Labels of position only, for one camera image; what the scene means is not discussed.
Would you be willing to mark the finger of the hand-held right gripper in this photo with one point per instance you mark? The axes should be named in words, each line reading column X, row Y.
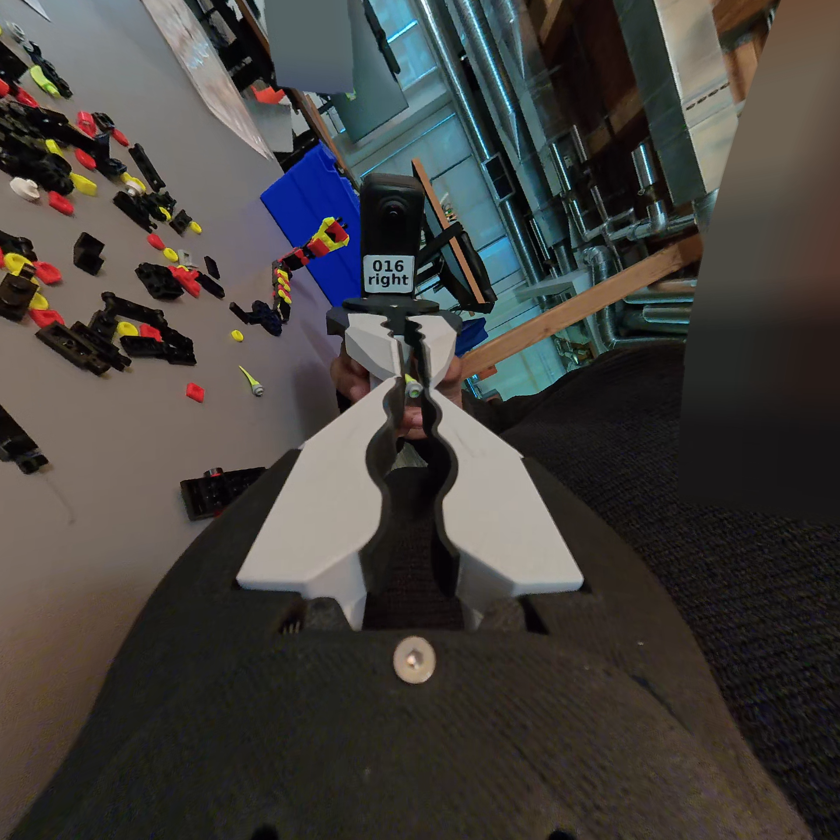
column 438, row 348
column 374, row 351

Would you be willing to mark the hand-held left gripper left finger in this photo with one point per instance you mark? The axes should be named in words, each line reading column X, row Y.
column 315, row 518

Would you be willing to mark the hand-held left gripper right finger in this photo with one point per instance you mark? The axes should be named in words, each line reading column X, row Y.
column 505, row 525

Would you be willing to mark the lime green lego claw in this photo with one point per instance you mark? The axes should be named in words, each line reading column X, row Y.
column 412, row 387
column 246, row 376

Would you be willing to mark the black and red lego assembly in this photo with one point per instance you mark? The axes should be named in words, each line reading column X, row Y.
column 210, row 492

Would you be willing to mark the red yellow black lego tail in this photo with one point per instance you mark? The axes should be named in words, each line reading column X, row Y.
column 328, row 236

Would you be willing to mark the black and blue lego assembly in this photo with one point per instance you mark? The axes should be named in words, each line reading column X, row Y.
column 266, row 318

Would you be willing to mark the scattered lego pieces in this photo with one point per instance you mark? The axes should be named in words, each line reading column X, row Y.
column 157, row 279

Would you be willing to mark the person's right hand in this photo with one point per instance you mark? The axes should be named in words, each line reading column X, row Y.
column 348, row 380

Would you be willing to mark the blue plastic bin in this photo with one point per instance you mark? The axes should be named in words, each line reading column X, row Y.
column 474, row 334
column 308, row 197

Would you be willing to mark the grey computer monitor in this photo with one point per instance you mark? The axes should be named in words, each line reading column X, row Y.
column 377, row 98

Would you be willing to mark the grey metal plate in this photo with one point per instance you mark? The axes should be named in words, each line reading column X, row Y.
column 269, row 128

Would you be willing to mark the wooden beam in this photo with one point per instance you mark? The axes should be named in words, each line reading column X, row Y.
column 590, row 295

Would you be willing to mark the red plastic object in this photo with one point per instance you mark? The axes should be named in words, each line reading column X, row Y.
column 269, row 95

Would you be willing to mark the silver pipes and ducts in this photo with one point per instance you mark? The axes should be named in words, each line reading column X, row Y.
column 472, row 65

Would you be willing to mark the printed instruction sheet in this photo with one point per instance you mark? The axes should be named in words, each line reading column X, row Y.
column 210, row 72

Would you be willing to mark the white paper sheet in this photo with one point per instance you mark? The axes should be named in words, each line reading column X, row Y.
column 36, row 6

